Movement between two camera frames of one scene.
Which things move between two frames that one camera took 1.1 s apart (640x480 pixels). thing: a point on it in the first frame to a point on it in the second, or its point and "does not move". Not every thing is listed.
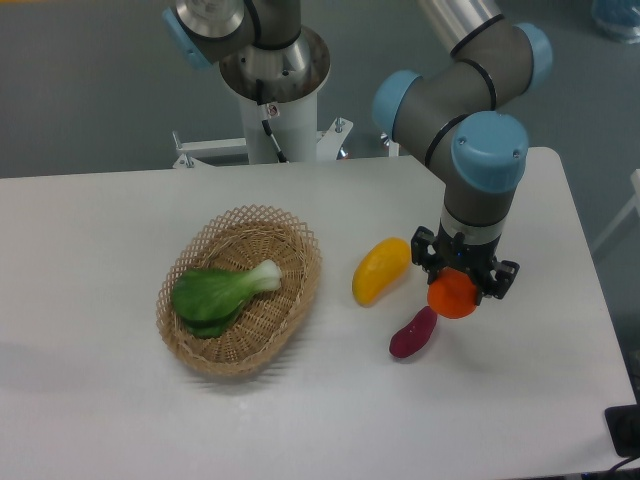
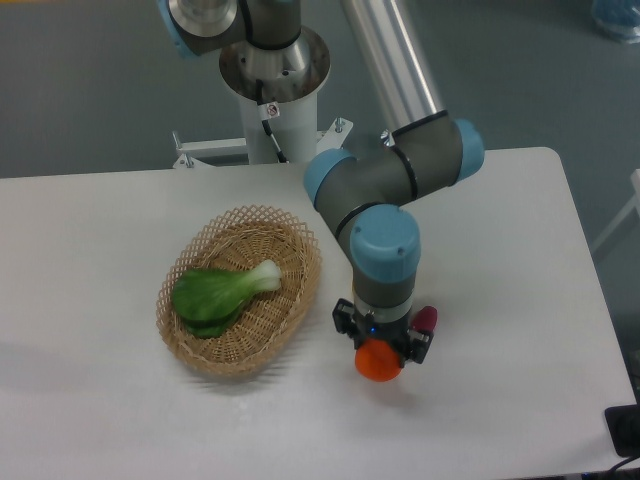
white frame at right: [634, 203] does not move
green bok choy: [205, 300] does not move
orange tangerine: [452, 294] to [378, 361]
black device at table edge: [623, 424] does not move
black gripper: [437, 252] to [358, 327]
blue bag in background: [620, 18] does not move
